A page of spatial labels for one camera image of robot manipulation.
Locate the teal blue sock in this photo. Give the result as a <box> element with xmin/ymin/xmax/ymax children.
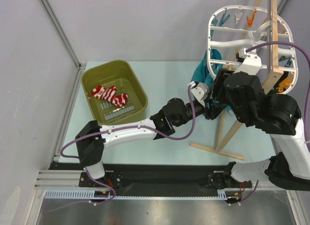
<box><xmin>191</xmin><ymin>49</ymin><xmax>233</xmax><ymax>114</ymax></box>

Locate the white plastic clip hanger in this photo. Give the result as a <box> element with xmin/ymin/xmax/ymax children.
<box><xmin>206</xmin><ymin>5</ymin><xmax>298</xmax><ymax>94</ymax></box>

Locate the red white striped sock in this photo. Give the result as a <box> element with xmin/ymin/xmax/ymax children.
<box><xmin>111</xmin><ymin>93</ymin><xmax>128</xmax><ymax>107</ymax></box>
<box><xmin>92</xmin><ymin>85</ymin><xmax>116</xmax><ymax>102</ymax></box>

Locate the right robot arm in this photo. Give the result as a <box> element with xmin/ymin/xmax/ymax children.
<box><xmin>205</xmin><ymin>69</ymin><xmax>310</xmax><ymax>191</ymax></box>

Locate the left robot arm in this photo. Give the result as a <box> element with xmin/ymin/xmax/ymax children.
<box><xmin>76</xmin><ymin>98</ymin><xmax>226</xmax><ymax>186</ymax></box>

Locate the wooden hanger stand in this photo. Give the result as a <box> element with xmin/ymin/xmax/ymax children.
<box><xmin>189</xmin><ymin>0</ymin><xmax>284</xmax><ymax>160</ymax></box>

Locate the dark green sock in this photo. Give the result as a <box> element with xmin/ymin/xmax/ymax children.
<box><xmin>268</xmin><ymin>72</ymin><xmax>294</xmax><ymax>95</ymax></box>

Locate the olive green plastic basket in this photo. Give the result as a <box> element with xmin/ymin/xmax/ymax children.
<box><xmin>81</xmin><ymin>60</ymin><xmax>148</xmax><ymax>125</ymax></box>

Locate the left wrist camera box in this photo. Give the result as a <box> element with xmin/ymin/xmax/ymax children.
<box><xmin>188</xmin><ymin>81</ymin><xmax>209</xmax><ymax>106</ymax></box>

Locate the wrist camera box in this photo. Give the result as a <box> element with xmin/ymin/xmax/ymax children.
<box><xmin>234</xmin><ymin>47</ymin><xmax>262</xmax><ymax>75</ymax></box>
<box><xmin>188</xmin><ymin>81</ymin><xmax>209</xmax><ymax>106</ymax></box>

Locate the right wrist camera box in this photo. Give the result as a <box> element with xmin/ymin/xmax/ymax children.
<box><xmin>234</xmin><ymin>47</ymin><xmax>262</xmax><ymax>75</ymax></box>

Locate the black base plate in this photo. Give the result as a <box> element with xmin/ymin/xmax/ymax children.
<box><xmin>48</xmin><ymin>162</ymin><xmax>251</xmax><ymax>197</ymax></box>

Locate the white cable duct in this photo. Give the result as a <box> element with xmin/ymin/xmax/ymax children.
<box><xmin>44</xmin><ymin>189</ymin><xmax>240</xmax><ymax>200</ymax></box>

